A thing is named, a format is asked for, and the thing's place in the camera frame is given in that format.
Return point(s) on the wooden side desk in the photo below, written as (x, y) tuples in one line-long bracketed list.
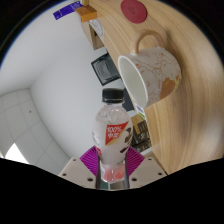
[(95, 38)]

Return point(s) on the clear black-capped drink bottle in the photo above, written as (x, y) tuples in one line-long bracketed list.
[(111, 140)]

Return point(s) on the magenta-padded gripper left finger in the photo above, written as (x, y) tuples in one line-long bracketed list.
[(75, 171)]

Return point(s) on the dark brown carton box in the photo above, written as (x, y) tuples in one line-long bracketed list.
[(143, 146)]

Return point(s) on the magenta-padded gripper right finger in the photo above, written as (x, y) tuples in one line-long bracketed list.
[(150, 171)]

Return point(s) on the tan cardboard box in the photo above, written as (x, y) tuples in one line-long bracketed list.
[(137, 119)]

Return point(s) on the black mesh office chair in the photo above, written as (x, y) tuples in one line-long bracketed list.
[(106, 69)]

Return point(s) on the black carton box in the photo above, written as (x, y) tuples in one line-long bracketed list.
[(141, 131)]

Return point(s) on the round white printed mat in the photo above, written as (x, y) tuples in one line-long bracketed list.
[(97, 28)]

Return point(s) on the flat round red coaster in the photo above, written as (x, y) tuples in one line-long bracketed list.
[(133, 10)]

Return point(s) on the purple product box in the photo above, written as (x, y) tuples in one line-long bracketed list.
[(66, 10)]

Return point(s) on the ceiling light panel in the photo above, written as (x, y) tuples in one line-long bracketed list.
[(16, 154)]

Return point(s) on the cream mug with orange print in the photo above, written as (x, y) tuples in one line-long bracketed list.
[(156, 73)]

